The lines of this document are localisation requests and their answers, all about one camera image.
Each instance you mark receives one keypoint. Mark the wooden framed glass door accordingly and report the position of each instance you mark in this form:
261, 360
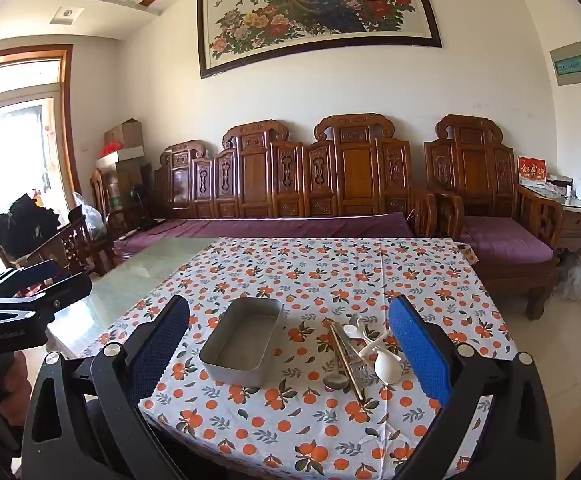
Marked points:
15, 135

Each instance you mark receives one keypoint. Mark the person's left hand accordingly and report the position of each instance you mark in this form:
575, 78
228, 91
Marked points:
23, 380

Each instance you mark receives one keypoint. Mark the white plastic spoon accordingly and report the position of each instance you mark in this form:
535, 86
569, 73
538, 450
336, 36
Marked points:
354, 331

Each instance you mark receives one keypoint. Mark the purple sofa cushion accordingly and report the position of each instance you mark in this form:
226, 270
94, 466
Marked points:
270, 227

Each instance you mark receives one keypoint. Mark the clear plastic bag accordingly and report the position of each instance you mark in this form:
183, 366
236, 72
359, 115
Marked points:
90, 217

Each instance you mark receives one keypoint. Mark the flat white box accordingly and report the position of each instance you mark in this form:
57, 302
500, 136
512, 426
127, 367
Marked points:
120, 157

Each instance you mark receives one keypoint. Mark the purple armchair cushion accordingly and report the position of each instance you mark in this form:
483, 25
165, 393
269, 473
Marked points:
505, 237

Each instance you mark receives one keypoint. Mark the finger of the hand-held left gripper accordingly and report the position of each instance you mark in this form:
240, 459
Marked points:
45, 270
65, 292

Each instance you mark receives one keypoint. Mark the carved wooden armchair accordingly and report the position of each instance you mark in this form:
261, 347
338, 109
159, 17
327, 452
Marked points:
475, 165

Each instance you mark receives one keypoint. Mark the black bag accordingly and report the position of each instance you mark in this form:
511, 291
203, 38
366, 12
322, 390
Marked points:
25, 220

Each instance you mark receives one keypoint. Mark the white soup spoon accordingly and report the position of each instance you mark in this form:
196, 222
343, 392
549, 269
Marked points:
389, 366

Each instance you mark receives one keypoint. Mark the brown cardboard box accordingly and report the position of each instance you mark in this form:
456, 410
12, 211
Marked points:
125, 132

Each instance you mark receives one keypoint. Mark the tissue box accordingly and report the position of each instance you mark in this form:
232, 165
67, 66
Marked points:
559, 184

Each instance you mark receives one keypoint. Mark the red desk calendar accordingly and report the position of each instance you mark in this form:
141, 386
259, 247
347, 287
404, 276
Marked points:
532, 172

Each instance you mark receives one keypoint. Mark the carved wooden sofa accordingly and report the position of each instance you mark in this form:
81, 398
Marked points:
355, 170

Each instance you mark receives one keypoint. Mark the carved wooden chair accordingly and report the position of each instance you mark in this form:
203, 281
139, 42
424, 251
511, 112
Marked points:
65, 250

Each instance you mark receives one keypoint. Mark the grey wall panel box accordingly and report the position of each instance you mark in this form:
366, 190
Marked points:
571, 63

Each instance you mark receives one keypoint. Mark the orange print tablecloth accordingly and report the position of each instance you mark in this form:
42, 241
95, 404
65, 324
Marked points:
320, 270

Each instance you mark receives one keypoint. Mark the plastic bag under side table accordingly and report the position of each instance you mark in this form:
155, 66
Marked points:
575, 277

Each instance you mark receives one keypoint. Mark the dark wooden chopstick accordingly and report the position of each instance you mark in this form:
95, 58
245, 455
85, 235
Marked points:
341, 352

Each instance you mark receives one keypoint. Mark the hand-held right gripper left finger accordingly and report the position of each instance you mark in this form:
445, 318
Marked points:
163, 345

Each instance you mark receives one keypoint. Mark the wooden side table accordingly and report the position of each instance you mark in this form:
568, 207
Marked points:
575, 225

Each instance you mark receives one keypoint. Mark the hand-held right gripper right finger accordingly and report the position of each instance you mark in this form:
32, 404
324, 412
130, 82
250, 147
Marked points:
418, 355

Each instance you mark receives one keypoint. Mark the metal tray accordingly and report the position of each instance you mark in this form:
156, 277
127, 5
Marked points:
240, 340

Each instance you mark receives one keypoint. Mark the framed peacock painting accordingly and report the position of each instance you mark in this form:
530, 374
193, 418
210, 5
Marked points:
320, 10

